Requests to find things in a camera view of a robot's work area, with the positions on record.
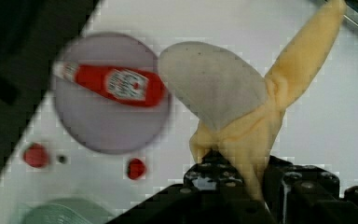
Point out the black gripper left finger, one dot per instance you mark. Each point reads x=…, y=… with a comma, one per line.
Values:
x=214, y=174

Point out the red strawberry toy at edge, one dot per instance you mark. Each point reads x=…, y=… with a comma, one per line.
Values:
x=36, y=156

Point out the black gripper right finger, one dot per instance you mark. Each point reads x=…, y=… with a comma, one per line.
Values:
x=292, y=190

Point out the red strawberry toy near plate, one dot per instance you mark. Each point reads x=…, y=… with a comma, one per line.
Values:
x=136, y=169

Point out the green perforated colander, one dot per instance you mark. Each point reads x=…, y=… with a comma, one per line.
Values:
x=65, y=211

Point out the peeled banana toy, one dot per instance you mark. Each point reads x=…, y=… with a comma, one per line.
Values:
x=240, y=112

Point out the lilac round plate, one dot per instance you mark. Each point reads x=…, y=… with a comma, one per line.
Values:
x=98, y=123

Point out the red ketchup bottle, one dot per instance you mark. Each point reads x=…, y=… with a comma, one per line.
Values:
x=124, y=85

